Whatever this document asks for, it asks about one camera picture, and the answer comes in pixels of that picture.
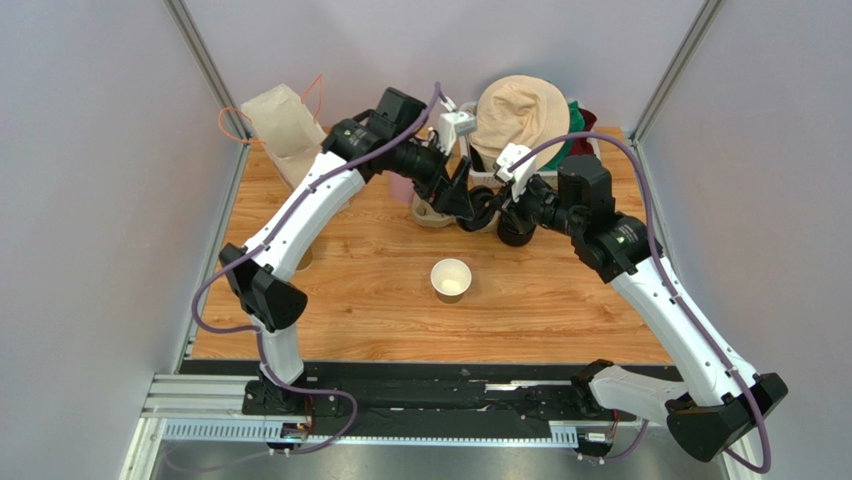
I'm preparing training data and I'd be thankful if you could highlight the stack of black lids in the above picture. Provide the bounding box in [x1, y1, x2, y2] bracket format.
[496, 217, 537, 247]

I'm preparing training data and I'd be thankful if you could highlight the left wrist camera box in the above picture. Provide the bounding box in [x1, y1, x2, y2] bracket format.
[436, 111, 477, 156]

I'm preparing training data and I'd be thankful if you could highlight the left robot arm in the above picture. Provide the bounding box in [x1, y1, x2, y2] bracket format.
[219, 88, 476, 414]

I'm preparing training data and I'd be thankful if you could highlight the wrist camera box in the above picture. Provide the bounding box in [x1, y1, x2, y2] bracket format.
[436, 111, 477, 156]
[494, 143, 537, 202]

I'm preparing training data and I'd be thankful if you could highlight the purple cable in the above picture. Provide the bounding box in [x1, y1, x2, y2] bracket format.
[190, 81, 461, 461]
[507, 131, 773, 475]

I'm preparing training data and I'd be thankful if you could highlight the white paper takeout bag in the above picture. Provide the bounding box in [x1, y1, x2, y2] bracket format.
[217, 74, 327, 189]

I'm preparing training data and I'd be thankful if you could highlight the stack of paper cups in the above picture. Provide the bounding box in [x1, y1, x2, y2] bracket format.
[296, 246, 314, 272]

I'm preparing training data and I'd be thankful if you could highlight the black coffee cup lid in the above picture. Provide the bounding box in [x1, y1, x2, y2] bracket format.
[456, 185, 502, 232]

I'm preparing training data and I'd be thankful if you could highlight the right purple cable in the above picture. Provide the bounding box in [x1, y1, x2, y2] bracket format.
[507, 131, 773, 475]

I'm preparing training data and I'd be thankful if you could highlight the green cloth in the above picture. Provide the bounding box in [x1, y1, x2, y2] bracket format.
[543, 100, 588, 171]

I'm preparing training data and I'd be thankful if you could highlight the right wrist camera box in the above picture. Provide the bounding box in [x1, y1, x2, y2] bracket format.
[494, 143, 537, 202]

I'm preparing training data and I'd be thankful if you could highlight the single paper cup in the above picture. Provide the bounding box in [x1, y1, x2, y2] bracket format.
[430, 258, 472, 304]

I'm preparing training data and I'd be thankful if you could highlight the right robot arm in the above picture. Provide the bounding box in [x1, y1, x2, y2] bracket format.
[495, 147, 788, 462]

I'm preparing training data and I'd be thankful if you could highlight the cardboard cup carrier tray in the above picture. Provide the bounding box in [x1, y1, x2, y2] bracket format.
[411, 196, 496, 232]

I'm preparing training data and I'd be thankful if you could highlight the beige bucket hat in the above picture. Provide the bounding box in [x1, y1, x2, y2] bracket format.
[469, 75, 572, 172]

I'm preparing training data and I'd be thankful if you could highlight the pink straw holder cup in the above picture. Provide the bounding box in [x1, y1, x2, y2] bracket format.
[387, 172, 415, 205]

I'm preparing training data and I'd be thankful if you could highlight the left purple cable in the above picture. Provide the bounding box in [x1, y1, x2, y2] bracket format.
[190, 81, 461, 461]

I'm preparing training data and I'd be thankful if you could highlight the dark red cloth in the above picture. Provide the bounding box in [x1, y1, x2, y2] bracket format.
[568, 108, 598, 158]

